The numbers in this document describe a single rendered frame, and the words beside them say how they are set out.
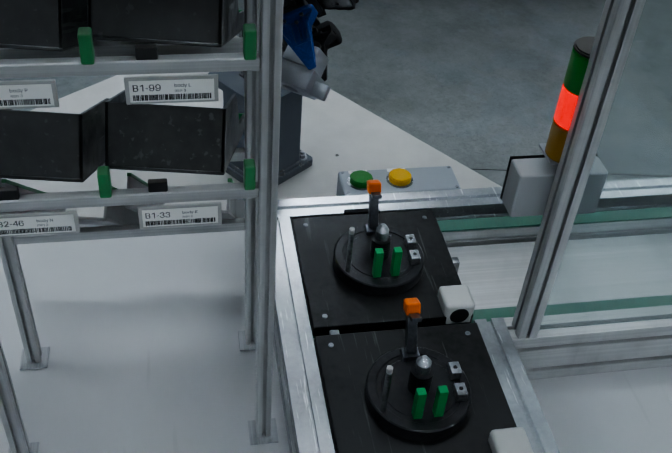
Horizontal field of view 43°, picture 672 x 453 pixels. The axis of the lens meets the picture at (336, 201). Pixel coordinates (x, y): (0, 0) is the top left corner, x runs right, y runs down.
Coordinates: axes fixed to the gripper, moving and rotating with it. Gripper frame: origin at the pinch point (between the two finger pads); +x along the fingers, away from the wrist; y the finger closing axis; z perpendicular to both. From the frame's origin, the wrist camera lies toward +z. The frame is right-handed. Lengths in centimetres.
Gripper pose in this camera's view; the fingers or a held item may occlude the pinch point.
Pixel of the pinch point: (311, 52)
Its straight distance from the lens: 116.6
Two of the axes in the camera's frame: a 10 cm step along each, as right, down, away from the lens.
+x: 2.7, 9.2, -2.8
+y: 2.9, 2.0, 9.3
